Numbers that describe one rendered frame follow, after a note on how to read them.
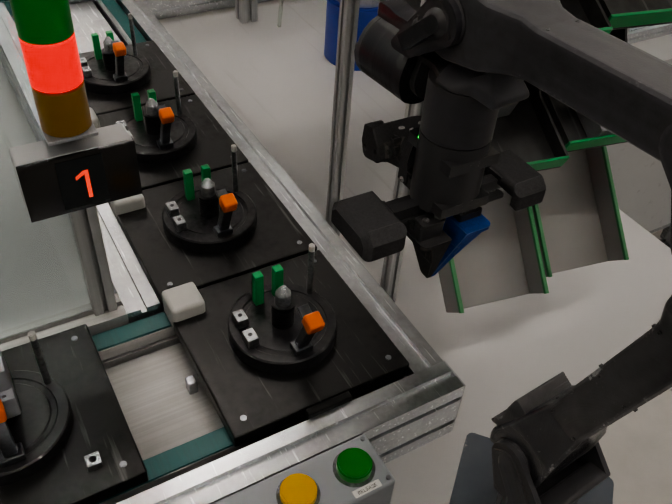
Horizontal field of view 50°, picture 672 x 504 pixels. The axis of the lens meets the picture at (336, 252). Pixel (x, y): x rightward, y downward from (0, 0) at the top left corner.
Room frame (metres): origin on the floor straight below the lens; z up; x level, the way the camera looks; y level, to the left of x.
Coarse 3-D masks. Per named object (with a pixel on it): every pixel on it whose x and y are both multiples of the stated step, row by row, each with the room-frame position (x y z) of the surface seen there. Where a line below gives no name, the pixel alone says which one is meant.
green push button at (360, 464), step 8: (352, 448) 0.45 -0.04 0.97; (344, 456) 0.44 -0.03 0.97; (352, 456) 0.44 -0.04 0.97; (360, 456) 0.44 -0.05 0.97; (368, 456) 0.44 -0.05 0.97; (336, 464) 0.43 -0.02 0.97; (344, 464) 0.43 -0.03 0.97; (352, 464) 0.43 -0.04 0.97; (360, 464) 0.43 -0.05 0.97; (368, 464) 0.43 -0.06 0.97; (344, 472) 0.42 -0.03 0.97; (352, 472) 0.42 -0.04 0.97; (360, 472) 0.42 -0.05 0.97; (368, 472) 0.42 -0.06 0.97; (352, 480) 0.41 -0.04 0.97; (360, 480) 0.42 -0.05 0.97
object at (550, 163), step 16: (416, 0) 0.84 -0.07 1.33; (512, 112) 0.78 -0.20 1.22; (528, 112) 0.79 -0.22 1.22; (544, 112) 0.77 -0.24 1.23; (496, 128) 0.75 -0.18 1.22; (512, 128) 0.76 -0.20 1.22; (528, 128) 0.76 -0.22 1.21; (544, 128) 0.77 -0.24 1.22; (496, 144) 0.73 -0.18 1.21; (512, 144) 0.74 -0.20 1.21; (528, 144) 0.74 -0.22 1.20; (544, 144) 0.75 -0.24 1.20; (560, 144) 0.73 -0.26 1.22; (528, 160) 0.72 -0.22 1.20; (544, 160) 0.70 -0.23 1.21; (560, 160) 0.71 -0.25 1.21
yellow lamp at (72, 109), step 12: (84, 84) 0.63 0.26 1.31; (36, 96) 0.60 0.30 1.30; (48, 96) 0.60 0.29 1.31; (60, 96) 0.60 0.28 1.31; (72, 96) 0.60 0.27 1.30; (84, 96) 0.62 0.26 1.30; (36, 108) 0.61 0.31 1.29; (48, 108) 0.60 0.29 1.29; (60, 108) 0.60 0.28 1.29; (72, 108) 0.60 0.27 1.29; (84, 108) 0.61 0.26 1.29; (48, 120) 0.60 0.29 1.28; (60, 120) 0.60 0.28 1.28; (72, 120) 0.60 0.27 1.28; (84, 120) 0.61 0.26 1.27; (48, 132) 0.60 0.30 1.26; (60, 132) 0.60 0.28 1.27; (72, 132) 0.60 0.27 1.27
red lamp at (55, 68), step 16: (32, 48) 0.60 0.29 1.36; (48, 48) 0.60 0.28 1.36; (64, 48) 0.61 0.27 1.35; (32, 64) 0.60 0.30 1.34; (48, 64) 0.60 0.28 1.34; (64, 64) 0.60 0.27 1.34; (80, 64) 0.63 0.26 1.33; (32, 80) 0.60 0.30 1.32; (48, 80) 0.60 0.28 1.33; (64, 80) 0.60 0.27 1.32; (80, 80) 0.62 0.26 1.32
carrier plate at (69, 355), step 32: (32, 352) 0.55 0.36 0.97; (64, 352) 0.56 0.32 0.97; (96, 352) 0.56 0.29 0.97; (64, 384) 0.51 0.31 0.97; (96, 384) 0.51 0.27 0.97; (96, 416) 0.47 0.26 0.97; (64, 448) 0.42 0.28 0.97; (96, 448) 0.43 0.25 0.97; (128, 448) 0.43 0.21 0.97; (32, 480) 0.38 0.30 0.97; (64, 480) 0.39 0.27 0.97; (96, 480) 0.39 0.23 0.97; (128, 480) 0.39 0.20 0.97
